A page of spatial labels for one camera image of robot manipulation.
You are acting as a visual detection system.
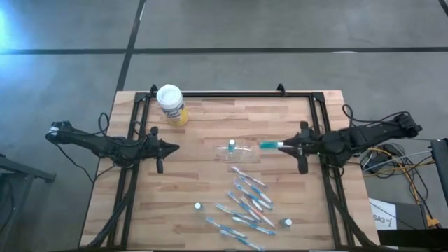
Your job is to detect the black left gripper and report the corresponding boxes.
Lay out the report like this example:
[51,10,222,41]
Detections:
[144,125,181,175]

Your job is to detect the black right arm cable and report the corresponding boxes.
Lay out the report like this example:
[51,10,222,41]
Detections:
[342,103,410,124]

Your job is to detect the orange toothbrush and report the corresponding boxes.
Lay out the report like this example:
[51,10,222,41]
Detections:
[244,201,277,229]

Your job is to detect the yellow cable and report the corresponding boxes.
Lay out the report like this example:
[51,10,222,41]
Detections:
[365,146,440,228]

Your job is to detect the dark grey case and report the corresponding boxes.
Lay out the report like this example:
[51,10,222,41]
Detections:
[377,201,448,252]

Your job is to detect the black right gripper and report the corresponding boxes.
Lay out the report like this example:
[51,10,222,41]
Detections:
[279,120,323,175]

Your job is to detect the yellow Lysol wipes canister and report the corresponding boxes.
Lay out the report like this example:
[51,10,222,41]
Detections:
[155,83,190,127]

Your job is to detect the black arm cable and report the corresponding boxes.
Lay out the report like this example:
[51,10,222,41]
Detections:
[97,111,111,138]
[342,103,410,124]

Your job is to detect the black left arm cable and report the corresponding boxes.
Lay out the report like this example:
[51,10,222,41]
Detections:
[97,111,111,138]

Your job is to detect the black cable bundle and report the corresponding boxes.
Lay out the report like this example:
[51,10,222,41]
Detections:
[360,139,435,218]

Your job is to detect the black metal stand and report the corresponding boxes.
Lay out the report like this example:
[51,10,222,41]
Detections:
[0,153,57,252]

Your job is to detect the white paper sign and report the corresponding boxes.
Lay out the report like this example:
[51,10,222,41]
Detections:
[369,197,398,231]

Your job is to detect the grey toothbrush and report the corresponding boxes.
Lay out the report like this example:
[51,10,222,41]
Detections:
[230,165,270,190]

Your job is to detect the white cable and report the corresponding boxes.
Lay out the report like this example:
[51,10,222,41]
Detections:
[363,150,435,173]

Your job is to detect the purple toothbrush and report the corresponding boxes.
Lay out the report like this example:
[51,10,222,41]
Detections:
[241,194,264,212]

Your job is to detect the clear acrylic organizer box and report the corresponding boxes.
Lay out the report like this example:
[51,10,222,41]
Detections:
[213,143,262,165]

